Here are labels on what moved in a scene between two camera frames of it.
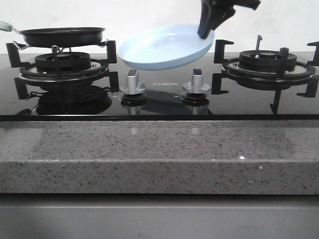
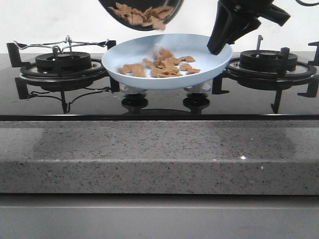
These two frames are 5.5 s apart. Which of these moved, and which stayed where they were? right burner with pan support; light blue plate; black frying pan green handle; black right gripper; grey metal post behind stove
Moved: black frying pan green handle; light blue plate; black right gripper
Stayed: right burner with pan support; grey metal post behind stove
